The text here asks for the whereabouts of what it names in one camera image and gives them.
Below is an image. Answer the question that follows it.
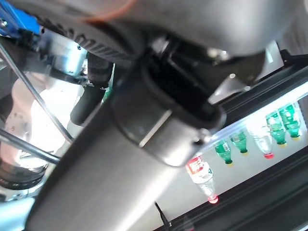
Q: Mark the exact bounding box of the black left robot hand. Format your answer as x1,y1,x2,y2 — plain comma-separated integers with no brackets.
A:
14,0,300,231

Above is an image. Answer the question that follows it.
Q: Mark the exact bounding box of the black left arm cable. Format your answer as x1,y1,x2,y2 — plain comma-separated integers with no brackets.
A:
154,201,173,231

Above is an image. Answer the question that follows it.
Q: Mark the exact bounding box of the green soda bottle yellow cap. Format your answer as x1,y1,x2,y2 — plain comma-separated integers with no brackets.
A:
102,69,116,104

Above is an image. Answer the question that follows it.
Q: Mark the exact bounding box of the water bottle red label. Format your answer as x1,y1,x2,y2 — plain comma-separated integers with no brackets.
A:
248,127,275,159

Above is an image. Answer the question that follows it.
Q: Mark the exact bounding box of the black shelf board clear rail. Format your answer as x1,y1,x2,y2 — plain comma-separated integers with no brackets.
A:
209,68,308,150

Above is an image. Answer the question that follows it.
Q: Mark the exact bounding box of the black shelf board dark edge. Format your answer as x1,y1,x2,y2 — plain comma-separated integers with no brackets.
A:
166,166,308,231

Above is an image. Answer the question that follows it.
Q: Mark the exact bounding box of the green plastic bottle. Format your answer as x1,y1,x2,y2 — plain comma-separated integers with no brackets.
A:
278,103,302,141
214,140,234,167
265,112,287,146
230,131,249,155

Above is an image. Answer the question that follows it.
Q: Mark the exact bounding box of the clear water bottles red label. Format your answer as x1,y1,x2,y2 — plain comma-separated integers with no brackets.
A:
185,154,219,205

